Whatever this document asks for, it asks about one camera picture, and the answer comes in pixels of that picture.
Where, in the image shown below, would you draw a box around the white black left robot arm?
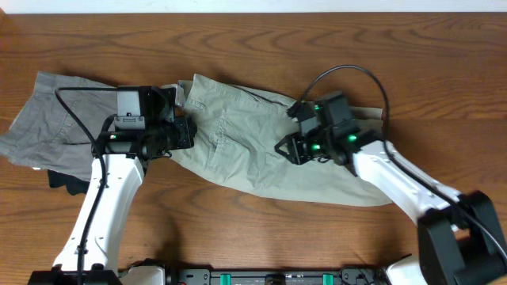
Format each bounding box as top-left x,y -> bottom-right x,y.
29,84 -> 196,284

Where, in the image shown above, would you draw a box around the folded black garment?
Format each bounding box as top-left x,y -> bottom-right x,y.
47,170 -> 90,196

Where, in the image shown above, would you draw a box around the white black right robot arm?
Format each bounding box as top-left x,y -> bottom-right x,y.
274,120 -> 506,285

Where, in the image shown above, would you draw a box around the folded grey shorts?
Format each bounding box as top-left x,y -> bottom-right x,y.
1,71 -> 116,181

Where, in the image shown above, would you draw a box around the khaki green shorts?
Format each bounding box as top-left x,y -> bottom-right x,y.
172,74 -> 391,207

